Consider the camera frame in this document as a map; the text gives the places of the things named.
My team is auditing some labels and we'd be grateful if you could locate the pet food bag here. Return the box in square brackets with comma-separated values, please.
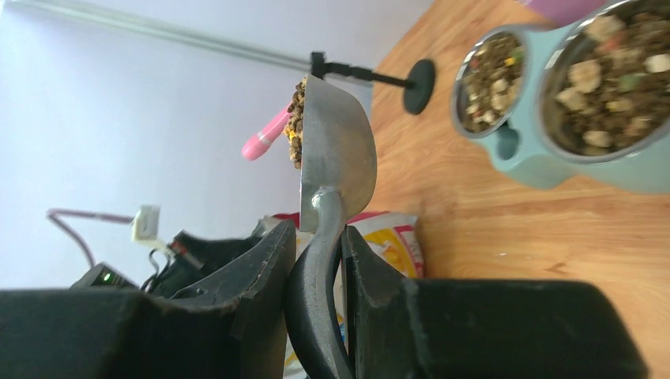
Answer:
[252, 211, 424, 378]

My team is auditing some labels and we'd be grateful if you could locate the pink microphone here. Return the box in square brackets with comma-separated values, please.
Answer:
[241, 106, 291, 161]

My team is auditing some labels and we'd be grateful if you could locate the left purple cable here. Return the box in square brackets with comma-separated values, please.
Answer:
[46, 208, 136, 268]

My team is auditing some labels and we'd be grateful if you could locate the metal food scoop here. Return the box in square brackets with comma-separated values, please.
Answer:
[284, 75, 377, 378]

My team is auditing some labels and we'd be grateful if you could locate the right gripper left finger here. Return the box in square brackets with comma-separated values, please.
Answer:
[1, 220, 296, 378]

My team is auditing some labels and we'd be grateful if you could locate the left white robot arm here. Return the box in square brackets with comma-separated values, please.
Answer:
[71, 231, 262, 298]

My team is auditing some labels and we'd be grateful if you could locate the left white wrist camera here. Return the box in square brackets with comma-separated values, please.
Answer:
[130, 205, 160, 247]

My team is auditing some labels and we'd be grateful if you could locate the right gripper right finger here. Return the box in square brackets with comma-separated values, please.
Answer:
[341, 227, 649, 378]

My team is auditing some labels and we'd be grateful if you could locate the grey double pet bowl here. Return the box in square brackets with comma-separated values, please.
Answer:
[450, 0, 670, 196]

